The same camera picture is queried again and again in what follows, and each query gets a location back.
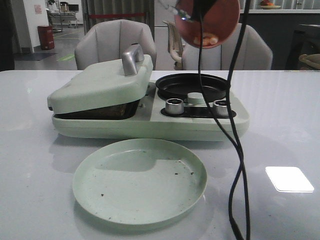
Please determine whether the grey upholstered chair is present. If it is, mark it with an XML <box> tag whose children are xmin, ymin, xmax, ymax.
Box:
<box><xmin>74</xmin><ymin>19</ymin><xmax>157</xmax><ymax>70</ymax></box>
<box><xmin>182</xmin><ymin>23</ymin><xmax>273</xmax><ymax>71</ymax></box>

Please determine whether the grey kitchen counter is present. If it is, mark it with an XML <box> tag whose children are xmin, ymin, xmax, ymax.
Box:
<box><xmin>247</xmin><ymin>10</ymin><xmax>320</xmax><ymax>70</ymax></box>

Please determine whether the beige office chair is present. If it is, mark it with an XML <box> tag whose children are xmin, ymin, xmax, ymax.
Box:
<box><xmin>162</xmin><ymin>20</ymin><xmax>184</xmax><ymax>70</ymax></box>

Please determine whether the red barrier belt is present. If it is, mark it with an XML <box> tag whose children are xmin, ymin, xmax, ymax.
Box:
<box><xmin>88</xmin><ymin>12</ymin><xmax>147</xmax><ymax>19</ymax></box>

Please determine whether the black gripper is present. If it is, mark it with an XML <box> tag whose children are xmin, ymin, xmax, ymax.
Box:
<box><xmin>193</xmin><ymin>0</ymin><xmax>217</xmax><ymax>19</ymax></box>

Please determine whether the left silver control knob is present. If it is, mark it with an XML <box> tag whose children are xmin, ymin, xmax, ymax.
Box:
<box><xmin>164</xmin><ymin>98</ymin><xmax>184</xmax><ymax>115</ymax></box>

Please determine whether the right grey upholstered chair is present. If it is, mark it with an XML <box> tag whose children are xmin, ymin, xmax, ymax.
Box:
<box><xmin>182</xmin><ymin>23</ymin><xmax>273</xmax><ymax>71</ymax></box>

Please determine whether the fruit plate on counter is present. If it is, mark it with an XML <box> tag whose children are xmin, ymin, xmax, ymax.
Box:
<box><xmin>258</xmin><ymin>0</ymin><xmax>281</xmax><ymax>10</ymax></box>

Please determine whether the white refrigerator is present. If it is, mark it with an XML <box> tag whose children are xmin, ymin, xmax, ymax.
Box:
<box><xmin>154</xmin><ymin>0</ymin><xmax>175</xmax><ymax>71</ymax></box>

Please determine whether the green breakfast maker base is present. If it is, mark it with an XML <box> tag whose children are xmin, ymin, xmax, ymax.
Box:
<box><xmin>51</xmin><ymin>81</ymin><xmax>250</xmax><ymax>142</ymax></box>

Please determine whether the black round frying pan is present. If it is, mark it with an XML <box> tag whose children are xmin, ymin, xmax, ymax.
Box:
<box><xmin>155</xmin><ymin>73</ymin><xmax>228</xmax><ymax>102</ymax></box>

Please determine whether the white bread slice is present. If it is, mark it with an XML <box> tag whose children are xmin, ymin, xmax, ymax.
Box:
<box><xmin>74</xmin><ymin>103</ymin><xmax>127</xmax><ymax>119</ymax></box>

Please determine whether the green pan handle knob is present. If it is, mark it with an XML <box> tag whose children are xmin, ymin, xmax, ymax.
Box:
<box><xmin>187</xmin><ymin>92</ymin><xmax>205</xmax><ymax>105</ymax></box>

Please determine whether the pink bowl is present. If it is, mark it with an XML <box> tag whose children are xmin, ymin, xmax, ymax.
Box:
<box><xmin>174</xmin><ymin>0</ymin><xmax>240</xmax><ymax>49</ymax></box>

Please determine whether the beige curtain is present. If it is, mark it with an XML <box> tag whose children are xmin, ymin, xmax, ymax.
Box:
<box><xmin>81</xmin><ymin>0</ymin><xmax>155</xmax><ymax>33</ymax></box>

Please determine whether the silver control knob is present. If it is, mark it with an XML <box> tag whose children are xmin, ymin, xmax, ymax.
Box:
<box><xmin>212</xmin><ymin>99</ymin><xmax>230</xmax><ymax>119</ymax></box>
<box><xmin>164</xmin><ymin>98</ymin><xmax>184</xmax><ymax>115</ymax></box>

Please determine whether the red trash bin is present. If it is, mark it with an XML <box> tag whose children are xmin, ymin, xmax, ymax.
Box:
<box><xmin>37</xmin><ymin>25</ymin><xmax>55</xmax><ymax>50</ymax></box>

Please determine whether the green breakfast maker lid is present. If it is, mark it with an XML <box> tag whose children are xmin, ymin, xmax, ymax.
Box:
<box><xmin>47</xmin><ymin>44</ymin><xmax>153</xmax><ymax>120</ymax></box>

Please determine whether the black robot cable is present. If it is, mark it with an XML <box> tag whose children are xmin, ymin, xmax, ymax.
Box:
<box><xmin>226</xmin><ymin>0</ymin><xmax>252</xmax><ymax>240</ymax></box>
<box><xmin>197</xmin><ymin>0</ymin><xmax>245</xmax><ymax>240</ymax></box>

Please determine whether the light green round plate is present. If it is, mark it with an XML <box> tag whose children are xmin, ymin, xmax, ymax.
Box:
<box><xmin>72</xmin><ymin>138</ymin><xmax>207</xmax><ymax>228</ymax></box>

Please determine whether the right silver control knob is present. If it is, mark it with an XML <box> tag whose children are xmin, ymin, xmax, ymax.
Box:
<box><xmin>212</xmin><ymin>99</ymin><xmax>230</xmax><ymax>119</ymax></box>

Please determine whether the left grey upholstered chair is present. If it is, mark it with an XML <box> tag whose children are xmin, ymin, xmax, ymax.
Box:
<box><xmin>74</xmin><ymin>19</ymin><xmax>157</xmax><ymax>70</ymax></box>

